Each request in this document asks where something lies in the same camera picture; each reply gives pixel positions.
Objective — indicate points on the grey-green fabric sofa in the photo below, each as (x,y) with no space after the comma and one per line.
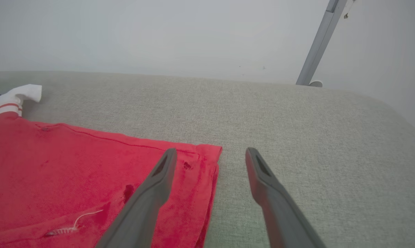
(297,120)

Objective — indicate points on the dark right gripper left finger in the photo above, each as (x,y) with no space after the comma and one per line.
(142,213)

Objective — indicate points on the grey metal slanted pole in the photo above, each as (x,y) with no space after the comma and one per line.
(319,41)

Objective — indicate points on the grey metal pole bracket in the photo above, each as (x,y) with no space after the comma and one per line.
(316,83)

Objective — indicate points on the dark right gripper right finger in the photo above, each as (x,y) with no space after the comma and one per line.
(283,220)

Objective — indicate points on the red and white shirt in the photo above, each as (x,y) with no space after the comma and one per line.
(56,172)

